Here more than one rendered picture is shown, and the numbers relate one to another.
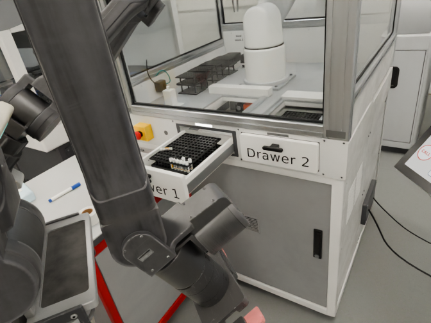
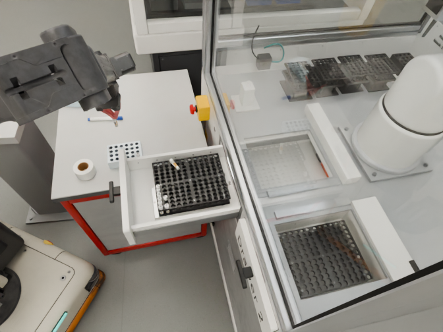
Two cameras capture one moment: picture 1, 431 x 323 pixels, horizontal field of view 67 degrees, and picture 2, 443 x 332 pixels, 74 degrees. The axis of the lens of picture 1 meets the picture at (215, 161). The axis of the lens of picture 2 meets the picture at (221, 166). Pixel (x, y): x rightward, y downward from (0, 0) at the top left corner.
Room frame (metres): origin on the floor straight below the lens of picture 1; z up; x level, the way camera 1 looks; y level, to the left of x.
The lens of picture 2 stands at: (0.75, -0.25, 1.71)
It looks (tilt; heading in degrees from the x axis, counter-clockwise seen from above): 56 degrees down; 34
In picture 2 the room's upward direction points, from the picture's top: 7 degrees clockwise
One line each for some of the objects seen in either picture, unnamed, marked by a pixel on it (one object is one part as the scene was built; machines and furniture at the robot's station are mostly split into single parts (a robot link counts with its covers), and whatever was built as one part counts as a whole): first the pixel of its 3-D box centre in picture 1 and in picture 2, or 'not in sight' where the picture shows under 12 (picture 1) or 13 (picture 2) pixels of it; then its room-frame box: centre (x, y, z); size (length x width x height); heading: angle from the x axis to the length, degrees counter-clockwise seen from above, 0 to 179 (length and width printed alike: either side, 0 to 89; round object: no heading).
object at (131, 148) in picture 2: not in sight; (125, 154); (1.07, 0.41, 0.78); 0.12 x 0.08 x 0.04; 145
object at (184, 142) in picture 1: (187, 155); (190, 184); (1.10, 0.10, 0.87); 0.22 x 0.18 x 0.06; 143
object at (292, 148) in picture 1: (277, 152); (253, 273); (1.01, -0.22, 0.87); 0.29 x 0.02 x 0.11; 53
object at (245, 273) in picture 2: (274, 147); (245, 273); (0.99, -0.21, 0.91); 0.07 x 0.04 x 0.01; 53
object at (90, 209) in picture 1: (89, 216); (84, 169); (0.93, 0.46, 0.78); 0.07 x 0.07 x 0.04
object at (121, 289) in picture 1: (115, 247); (144, 172); (1.20, 0.54, 0.38); 0.62 x 0.58 x 0.76; 53
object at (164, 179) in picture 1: (152, 181); (126, 194); (0.94, 0.22, 0.87); 0.29 x 0.02 x 0.11; 53
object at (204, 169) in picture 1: (189, 155); (193, 185); (1.11, 0.10, 0.86); 0.40 x 0.26 x 0.06; 143
